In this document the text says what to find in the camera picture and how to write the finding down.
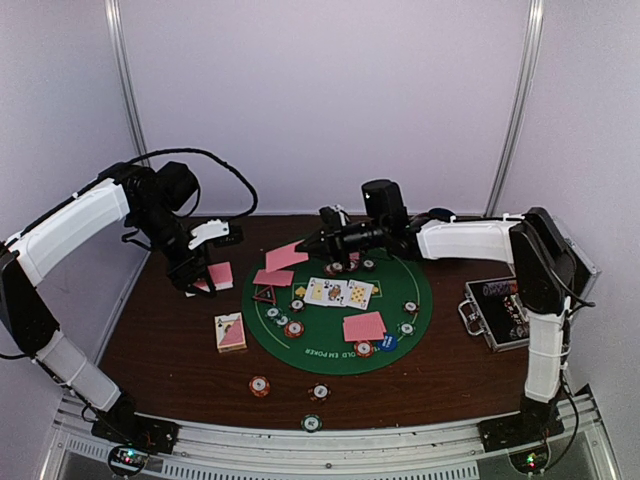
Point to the dark blue mug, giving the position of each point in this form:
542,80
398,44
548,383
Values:
441,214

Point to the aluminium frame post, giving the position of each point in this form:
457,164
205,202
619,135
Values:
117,37
528,64

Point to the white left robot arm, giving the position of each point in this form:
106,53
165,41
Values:
46,270

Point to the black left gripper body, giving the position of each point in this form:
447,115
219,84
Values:
175,265

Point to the red backed card gripper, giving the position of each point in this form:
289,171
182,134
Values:
277,278

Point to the aluminium poker chip case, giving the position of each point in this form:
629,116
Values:
493,309

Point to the round green poker mat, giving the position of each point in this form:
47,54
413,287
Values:
322,349

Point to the right aluminium frame post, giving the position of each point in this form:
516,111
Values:
528,64

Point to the black red triangular dealer button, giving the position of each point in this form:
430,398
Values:
266,295

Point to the aluminium table front rail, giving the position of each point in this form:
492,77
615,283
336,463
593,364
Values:
452,450

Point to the blue small blind button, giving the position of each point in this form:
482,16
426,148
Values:
388,344

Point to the left aluminium frame post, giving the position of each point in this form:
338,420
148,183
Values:
117,37

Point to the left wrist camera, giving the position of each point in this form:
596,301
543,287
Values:
219,233

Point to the face down cards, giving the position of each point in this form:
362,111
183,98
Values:
284,256
364,327

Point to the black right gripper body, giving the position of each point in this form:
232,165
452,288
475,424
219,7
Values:
357,238

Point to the red 5 chip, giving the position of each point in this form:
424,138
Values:
333,269
293,329
363,349

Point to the red backed card deck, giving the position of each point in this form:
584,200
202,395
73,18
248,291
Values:
220,274

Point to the playing card box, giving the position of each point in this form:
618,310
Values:
230,333

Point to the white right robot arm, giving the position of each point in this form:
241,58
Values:
544,265

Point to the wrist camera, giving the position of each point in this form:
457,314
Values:
219,233
334,217

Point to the red chip stack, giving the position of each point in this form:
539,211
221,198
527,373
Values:
259,386

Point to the green 20 chip stack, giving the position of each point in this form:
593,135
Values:
311,423

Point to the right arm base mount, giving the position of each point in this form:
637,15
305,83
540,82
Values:
524,434

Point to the queen face up card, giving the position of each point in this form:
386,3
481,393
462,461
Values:
333,292

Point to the brown 100 chip stack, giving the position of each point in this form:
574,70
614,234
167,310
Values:
319,392

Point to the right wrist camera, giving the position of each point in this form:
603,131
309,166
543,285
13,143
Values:
334,217

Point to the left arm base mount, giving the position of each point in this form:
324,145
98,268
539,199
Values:
136,437

